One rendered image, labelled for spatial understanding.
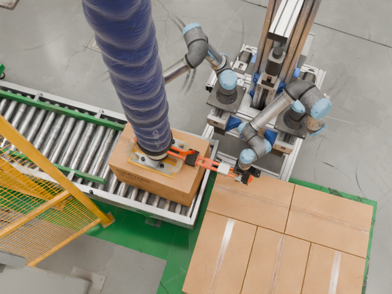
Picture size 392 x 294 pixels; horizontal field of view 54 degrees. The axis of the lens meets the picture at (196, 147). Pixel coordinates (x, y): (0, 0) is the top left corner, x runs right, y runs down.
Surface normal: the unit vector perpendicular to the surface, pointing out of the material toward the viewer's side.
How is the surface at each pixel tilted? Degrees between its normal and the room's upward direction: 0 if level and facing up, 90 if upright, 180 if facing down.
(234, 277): 0
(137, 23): 79
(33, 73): 0
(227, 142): 0
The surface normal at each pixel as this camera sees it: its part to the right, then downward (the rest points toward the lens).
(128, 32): 0.33, 0.81
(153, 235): -0.01, -0.38
